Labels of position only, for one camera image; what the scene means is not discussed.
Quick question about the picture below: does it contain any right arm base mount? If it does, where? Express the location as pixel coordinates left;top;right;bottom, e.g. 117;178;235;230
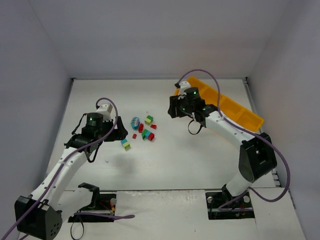
205;191;255;220

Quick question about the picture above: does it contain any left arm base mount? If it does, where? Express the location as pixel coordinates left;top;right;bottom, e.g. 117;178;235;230
67;192;117;223

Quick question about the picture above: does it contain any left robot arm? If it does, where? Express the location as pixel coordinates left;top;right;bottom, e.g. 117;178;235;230
14;112;128;240

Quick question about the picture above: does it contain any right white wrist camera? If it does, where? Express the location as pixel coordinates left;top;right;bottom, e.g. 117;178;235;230
176;80;191;95

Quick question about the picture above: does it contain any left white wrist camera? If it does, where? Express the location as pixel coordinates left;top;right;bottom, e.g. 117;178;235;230
96;103;113;122

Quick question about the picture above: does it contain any green and lime lego stack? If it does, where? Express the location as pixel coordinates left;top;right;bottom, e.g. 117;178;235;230
144;115;154;126

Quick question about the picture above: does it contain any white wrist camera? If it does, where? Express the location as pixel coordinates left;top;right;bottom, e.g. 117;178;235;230
96;103;113;122
176;80;191;95

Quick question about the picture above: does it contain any yellow divided sorting tray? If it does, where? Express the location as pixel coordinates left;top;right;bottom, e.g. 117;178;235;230
186;76;264;132

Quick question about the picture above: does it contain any light green lego brick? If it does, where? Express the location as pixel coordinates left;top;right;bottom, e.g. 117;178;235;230
123;142;131;151

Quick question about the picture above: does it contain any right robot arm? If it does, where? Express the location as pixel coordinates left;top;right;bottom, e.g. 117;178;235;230
167;87;277;200

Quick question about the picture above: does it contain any green blue red lego stack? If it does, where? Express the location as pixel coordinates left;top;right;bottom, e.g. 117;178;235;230
141;129;155;142

